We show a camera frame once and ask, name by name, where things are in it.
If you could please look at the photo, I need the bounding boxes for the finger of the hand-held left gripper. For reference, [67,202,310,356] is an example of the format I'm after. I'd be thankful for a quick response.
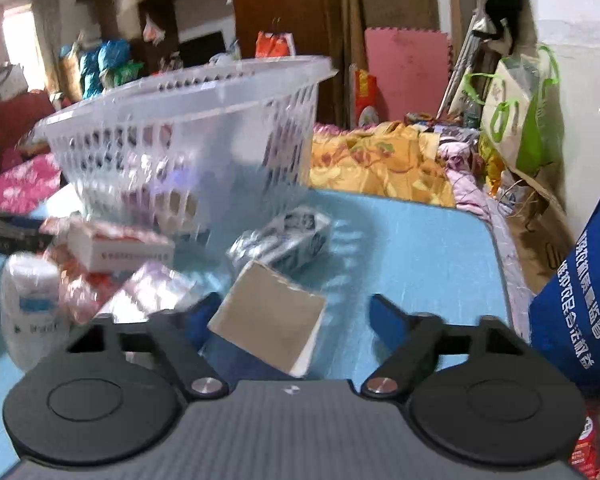
[0,210,56,257]

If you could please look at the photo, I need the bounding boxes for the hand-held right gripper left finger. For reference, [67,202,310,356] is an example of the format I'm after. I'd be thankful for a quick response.
[67,292,229,402]

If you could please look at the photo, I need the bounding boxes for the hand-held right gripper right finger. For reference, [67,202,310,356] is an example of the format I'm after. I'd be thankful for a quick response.
[362,294,529,401]

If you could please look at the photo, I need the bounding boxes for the beige cardboard box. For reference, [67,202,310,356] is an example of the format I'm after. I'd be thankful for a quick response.
[207,259,329,379]

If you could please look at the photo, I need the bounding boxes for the clear plastic basket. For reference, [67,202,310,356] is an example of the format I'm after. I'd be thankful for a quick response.
[32,54,337,242]

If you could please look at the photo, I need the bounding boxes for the pink floral blanket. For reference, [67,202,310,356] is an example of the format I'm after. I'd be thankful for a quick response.
[0,154,64,217]

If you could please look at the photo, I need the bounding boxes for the light purple packet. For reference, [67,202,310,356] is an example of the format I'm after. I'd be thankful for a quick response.
[96,259,202,322]

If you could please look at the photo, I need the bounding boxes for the white plastic bottle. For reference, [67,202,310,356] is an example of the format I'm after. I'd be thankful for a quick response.
[0,252,72,372]

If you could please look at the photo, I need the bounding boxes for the red round item in bag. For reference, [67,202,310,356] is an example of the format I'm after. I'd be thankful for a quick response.
[54,259,112,323]

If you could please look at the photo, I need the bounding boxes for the red and white box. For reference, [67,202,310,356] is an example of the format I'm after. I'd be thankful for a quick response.
[67,219,177,274]

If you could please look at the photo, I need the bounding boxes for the white and black bagged box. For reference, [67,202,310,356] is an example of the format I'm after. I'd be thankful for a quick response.
[227,207,334,274]

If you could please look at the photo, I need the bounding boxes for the yellow blanket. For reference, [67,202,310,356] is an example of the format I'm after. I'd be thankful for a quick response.
[309,121,457,207]

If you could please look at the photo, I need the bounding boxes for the lilac floral blanket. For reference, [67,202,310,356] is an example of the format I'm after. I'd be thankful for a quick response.
[439,134,532,312]

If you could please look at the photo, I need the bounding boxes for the brown cardboard box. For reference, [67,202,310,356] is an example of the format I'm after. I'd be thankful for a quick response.
[504,169,582,292]

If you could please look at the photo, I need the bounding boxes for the blue plastic bag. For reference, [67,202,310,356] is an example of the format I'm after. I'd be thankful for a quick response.
[79,39,132,99]

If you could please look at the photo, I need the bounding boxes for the blue tote bag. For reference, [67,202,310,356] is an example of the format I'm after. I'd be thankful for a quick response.
[527,174,600,402]

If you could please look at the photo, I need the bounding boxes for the red snack package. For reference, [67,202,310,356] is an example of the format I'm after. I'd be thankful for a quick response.
[354,69,379,129]

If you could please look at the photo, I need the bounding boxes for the pink foam mat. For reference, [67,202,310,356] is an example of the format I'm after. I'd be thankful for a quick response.
[363,27,454,122]

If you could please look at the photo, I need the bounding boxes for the green and white tote bag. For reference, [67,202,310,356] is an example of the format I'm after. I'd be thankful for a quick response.
[461,46,564,172]

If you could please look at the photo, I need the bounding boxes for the white hanging plastic bag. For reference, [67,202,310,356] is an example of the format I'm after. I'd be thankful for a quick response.
[142,14,167,44]

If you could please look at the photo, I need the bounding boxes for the red carton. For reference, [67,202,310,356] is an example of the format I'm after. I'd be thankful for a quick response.
[569,409,600,480]

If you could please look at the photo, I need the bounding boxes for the black television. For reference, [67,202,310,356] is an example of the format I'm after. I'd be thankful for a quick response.
[178,32,227,69]

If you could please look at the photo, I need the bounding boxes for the metal crutches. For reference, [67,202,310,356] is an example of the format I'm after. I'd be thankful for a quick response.
[436,9,487,117]

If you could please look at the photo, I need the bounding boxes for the red and white plastic bag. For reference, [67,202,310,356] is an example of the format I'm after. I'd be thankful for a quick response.
[254,29,297,59]

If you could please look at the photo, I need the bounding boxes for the brown wooden wardrobe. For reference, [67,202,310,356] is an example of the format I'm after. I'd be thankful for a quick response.
[92,0,347,127]

